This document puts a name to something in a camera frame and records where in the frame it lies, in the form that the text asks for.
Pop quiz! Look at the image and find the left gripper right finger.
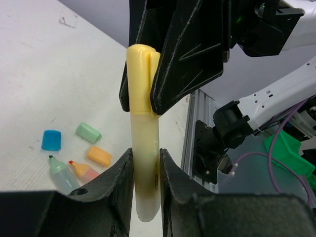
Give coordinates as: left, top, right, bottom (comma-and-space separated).
160, 149, 316, 237

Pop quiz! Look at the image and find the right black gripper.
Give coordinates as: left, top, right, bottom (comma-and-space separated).
151, 0, 290, 115

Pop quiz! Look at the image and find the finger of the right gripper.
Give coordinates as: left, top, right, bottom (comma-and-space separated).
119, 0, 176, 113

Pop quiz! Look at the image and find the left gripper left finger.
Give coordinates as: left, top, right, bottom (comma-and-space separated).
0, 149, 133, 237

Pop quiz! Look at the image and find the pastel orange highlighter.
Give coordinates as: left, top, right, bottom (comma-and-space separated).
68, 160, 100, 183

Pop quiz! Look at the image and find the pastel yellow highlighter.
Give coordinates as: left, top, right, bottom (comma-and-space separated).
130, 54, 160, 222

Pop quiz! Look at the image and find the pastel green highlighter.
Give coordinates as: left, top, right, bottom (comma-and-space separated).
48, 155, 80, 195

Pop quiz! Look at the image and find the pastel orange cap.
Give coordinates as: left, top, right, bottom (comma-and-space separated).
86, 146, 112, 167

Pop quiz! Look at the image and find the pastel green cap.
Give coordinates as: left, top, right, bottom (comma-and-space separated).
75, 122, 102, 144

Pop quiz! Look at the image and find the blue cap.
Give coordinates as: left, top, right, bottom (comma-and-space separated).
41, 130, 62, 151

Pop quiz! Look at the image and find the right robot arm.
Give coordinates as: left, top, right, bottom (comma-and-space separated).
129, 0, 316, 115

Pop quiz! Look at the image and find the green plastic object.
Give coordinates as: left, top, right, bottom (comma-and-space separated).
272, 130, 316, 177

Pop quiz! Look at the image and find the aluminium rail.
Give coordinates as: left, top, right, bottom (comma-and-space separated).
181, 89, 219, 193

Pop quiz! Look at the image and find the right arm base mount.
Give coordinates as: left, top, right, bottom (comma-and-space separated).
192, 120, 225, 185

